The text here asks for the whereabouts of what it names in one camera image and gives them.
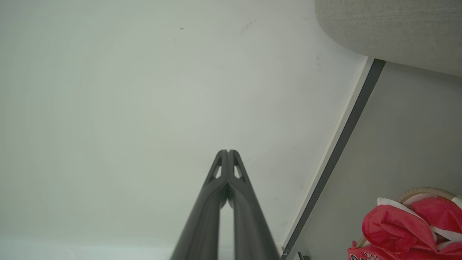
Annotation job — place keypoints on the red white sports jersey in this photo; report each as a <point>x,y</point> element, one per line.
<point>393,224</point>

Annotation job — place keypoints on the white and dark baseboard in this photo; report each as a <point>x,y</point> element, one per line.
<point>346,137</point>

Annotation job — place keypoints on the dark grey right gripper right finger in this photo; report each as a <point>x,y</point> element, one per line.
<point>249,224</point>

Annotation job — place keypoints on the woven white laundry basket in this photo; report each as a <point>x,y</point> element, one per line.
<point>426,190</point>

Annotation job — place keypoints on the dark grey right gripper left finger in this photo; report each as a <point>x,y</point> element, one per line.
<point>202,224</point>

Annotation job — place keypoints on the grey fabric sofa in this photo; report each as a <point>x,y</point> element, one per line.
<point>397,29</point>

